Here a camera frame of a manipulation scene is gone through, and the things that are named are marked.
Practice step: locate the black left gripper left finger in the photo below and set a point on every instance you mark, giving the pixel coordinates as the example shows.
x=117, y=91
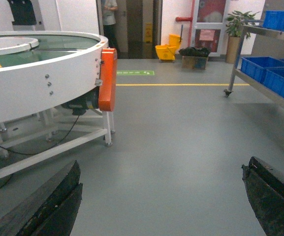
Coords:
x=51, y=210

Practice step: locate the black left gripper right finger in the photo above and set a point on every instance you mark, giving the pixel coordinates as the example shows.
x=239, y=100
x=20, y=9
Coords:
x=264, y=186

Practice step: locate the steel shelf cart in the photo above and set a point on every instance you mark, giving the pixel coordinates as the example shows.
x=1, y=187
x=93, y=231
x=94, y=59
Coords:
x=273, y=84

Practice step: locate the blue bin on shelf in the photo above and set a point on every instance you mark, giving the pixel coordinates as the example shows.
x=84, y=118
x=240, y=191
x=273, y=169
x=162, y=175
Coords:
x=256, y=67

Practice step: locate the blue bin upper shelf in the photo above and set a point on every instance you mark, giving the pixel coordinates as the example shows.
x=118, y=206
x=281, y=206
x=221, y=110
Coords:
x=274, y=19

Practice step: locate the white round conveyor machine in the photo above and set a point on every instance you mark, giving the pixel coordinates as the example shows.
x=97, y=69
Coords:
x=49, y=88

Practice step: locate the orange motor cover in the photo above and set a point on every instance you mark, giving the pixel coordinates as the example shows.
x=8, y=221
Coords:
x=108, y=73

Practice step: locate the cardboard box with black bag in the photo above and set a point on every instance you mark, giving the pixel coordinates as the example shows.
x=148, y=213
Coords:
x=194, y=58

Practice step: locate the potted green plant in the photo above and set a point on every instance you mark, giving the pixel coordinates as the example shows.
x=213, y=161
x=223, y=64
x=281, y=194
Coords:
x=235, y=21

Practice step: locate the yellow mop bucket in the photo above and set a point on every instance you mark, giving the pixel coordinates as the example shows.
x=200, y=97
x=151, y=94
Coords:
x=167, y=51

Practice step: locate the yellow wet floor sign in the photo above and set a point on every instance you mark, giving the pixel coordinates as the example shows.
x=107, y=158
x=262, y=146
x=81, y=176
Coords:
x=148, y=33

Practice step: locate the person in doorway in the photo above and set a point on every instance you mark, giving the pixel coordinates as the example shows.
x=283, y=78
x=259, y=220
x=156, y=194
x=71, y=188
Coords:
x=109, y=7

